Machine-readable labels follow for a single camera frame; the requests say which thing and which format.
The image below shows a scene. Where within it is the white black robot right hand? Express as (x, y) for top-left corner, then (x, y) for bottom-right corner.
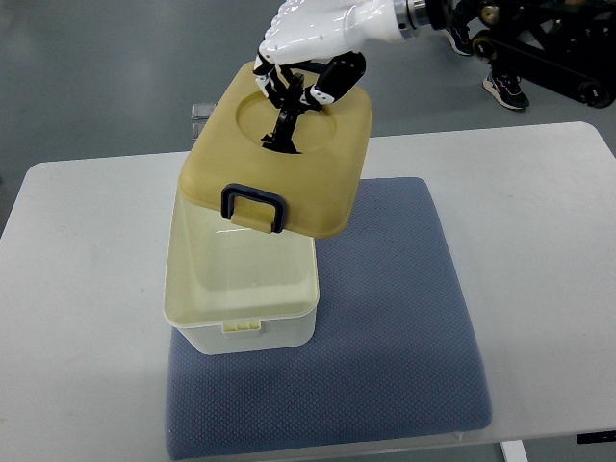
(253, 1), (434, 111)

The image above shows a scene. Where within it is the yellow storage box lid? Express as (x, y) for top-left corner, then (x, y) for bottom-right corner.
(178, 63), (372, 239)

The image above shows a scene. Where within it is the white storage box base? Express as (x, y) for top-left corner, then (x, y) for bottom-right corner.
(164, 195), (320, 355)

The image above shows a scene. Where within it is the black sneaker far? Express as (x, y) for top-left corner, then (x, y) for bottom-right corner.
(445, 23), (474, 57)

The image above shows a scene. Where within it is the black white sneaker near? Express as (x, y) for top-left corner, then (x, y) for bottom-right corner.
(482, 72), (529, 111)

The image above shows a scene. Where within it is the blue grey fabric mat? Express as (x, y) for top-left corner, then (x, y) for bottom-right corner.
(166, 177), (492, 460)

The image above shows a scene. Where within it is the white table leg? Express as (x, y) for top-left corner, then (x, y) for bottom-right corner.
(500, 440), (528, 462)

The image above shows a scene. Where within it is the black table bracket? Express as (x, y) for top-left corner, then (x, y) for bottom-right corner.
(576, 430), (616, 445)

